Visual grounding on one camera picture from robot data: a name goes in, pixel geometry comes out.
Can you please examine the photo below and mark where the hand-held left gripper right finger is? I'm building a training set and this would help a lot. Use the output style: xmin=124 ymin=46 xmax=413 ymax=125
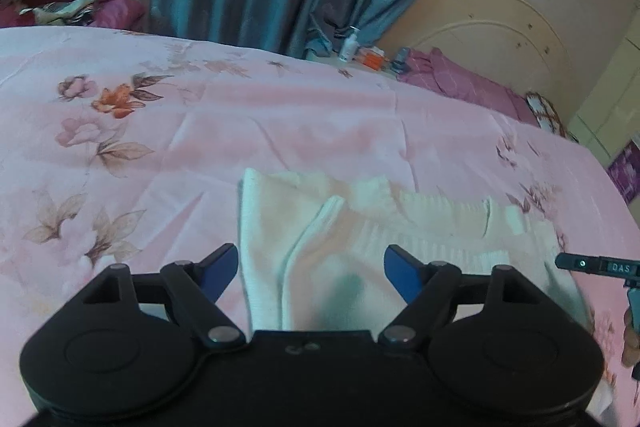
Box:
xmin=378 ymin=244 xmax=538 ymax=349

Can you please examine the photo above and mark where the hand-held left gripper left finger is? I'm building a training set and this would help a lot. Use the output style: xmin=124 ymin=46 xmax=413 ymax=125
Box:
xmin=82 ymin=243 xmax=247 ymax=352

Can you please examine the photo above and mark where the white knit sweater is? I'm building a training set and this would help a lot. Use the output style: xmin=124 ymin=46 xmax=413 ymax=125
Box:
xmin=239 ymin=168 xmax=593 ymax=333

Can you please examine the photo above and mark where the person's right hand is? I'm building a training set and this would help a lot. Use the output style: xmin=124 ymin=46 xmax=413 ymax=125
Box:
xmin=621 ymin=307 xmax=640 ymax=367

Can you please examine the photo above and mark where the pink floral bed sheet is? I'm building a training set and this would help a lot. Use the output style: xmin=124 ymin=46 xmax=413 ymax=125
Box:
xmin=0 ymin=27 xmax=640 ymax=408

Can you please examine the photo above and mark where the checked cushion with red trim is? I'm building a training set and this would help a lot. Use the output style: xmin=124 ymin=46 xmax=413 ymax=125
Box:
xmin=525 ymin=92 xmax=577 ymax=141

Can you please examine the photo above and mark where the cream wardrobe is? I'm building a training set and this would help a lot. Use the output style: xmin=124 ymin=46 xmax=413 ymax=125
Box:
xmin=570 ymin=22 xmax=640 ymax=168

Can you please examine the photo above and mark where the pink striped pillow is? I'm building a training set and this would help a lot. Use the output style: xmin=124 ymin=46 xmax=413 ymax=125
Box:
xmin=400 ymin=48 xmax=538 ymax=125

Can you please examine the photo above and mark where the orange box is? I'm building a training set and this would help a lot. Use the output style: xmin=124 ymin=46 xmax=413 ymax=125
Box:
xmin=360 ymin=48 xmax=388 ymax=70

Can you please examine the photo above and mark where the white nightstand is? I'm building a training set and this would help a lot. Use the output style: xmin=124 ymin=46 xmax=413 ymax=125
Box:
xmin=305 ymin=51 xmax=401 ymax=80

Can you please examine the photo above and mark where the white pump bottle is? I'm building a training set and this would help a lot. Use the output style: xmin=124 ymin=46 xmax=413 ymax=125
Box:
xmin=339 ymin=27 xmax=362 ymax=62

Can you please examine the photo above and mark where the cream round headboard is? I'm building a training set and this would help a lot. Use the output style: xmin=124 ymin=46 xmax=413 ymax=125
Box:
xmin=375 ymin=0 xmax=576 ymax=128

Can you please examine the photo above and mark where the magenta pillow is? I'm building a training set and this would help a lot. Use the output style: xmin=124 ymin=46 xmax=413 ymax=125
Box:
xmin=92 ymin=0 xmax=148 ymax=30

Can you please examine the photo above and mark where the dark patterned cloth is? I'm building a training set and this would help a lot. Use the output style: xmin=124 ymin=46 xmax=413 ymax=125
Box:
xmin=20 ymin=0 xmax=96 ymax=25

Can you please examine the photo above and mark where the crimson cloth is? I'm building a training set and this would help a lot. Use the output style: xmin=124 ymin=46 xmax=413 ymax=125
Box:
xmin=0 ymin=0 xmax=38 ymax=28

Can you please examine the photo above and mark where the purple wall poster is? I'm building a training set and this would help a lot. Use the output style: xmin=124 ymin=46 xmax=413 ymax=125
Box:
xmin=607 ymin=142 xmax=640 ymax=202

